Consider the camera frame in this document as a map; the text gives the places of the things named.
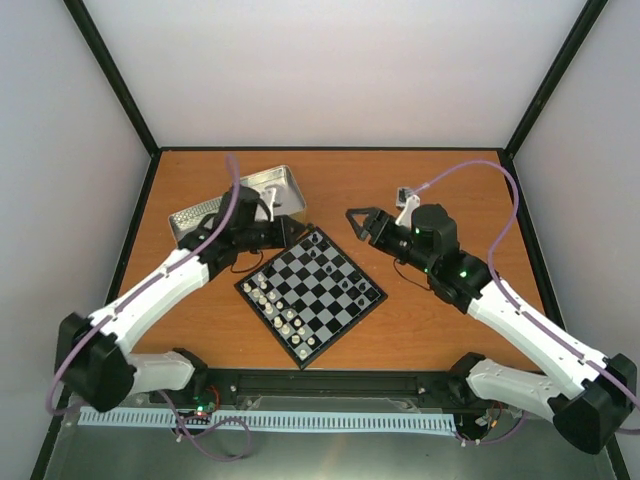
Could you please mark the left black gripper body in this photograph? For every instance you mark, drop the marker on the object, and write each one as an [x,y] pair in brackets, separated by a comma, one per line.
[281,240]

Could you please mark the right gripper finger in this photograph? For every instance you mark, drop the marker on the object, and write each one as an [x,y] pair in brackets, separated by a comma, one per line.
[353,213]
[357,223]

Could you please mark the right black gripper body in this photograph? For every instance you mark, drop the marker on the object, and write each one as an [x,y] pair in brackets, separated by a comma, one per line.
[381,239]

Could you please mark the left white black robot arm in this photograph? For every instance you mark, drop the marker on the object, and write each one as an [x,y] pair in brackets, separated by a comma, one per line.
[94,354]

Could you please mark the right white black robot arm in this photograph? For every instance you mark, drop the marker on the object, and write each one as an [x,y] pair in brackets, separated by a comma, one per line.
[585,394]

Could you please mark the gold metal tin base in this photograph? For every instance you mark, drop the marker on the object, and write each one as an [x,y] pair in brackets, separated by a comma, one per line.
[288,198]

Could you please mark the black and silver chessboard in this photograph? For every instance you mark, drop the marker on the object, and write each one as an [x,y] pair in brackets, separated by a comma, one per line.
[297,282]

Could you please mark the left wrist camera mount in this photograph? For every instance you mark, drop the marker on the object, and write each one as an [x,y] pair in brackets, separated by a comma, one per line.
[270,197]

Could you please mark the black aluminium frame rail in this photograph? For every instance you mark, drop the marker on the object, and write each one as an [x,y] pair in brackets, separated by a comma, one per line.
[232,384]

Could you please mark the light blue slotted cable duct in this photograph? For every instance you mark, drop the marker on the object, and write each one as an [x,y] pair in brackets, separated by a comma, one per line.
[276,421]

